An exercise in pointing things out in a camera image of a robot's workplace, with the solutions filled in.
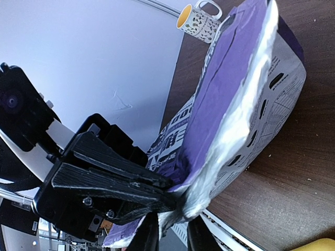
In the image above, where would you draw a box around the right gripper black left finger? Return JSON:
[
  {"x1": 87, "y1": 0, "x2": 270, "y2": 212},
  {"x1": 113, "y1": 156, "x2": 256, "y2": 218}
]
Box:
[{"x1": 128, "y1": 212, "x2": 159, "y2": 251}]

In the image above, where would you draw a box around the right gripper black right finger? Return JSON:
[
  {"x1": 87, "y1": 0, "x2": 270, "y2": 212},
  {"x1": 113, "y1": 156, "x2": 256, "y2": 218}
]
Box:
[{"x1": 187, "y1": 215, "x2": 222, "y2": 251}]

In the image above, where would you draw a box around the front aluminium rail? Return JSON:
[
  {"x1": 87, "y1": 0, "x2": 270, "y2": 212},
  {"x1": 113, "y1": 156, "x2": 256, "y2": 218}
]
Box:
[{"x1": 170, "y1": 209, "x2": 302, "y2": 251}]

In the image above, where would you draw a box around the left aluminium corner post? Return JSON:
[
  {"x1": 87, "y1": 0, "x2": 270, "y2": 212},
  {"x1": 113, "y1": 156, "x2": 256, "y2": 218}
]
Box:
[{"x1": 152, "y1": 1, "x2": 181, "y2": 17}]

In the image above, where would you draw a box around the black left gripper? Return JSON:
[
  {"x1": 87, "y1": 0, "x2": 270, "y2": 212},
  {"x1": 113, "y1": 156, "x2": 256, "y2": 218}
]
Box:
[{"x1": 33, "y1": 113, "x2": 175, "y2": 239}]

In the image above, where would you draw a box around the yellow plastic scoop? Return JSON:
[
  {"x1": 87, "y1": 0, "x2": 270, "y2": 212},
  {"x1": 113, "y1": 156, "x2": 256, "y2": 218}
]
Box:
[{"x1": 297, "y1": 238, "x2": 335, "y2": 251}]

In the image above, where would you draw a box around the white patterned mug yellow inside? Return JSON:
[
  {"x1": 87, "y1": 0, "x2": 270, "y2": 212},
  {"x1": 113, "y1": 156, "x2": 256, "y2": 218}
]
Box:
[{"x1": 176, "y1": 1, "x2": 222, "y2": 43}]

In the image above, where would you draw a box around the purple pet food bag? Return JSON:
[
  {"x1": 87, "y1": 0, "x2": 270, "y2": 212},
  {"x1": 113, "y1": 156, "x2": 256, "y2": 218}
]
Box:
[{"x1": 102, "y1": 0, "x2": 307, "y2": 249}]

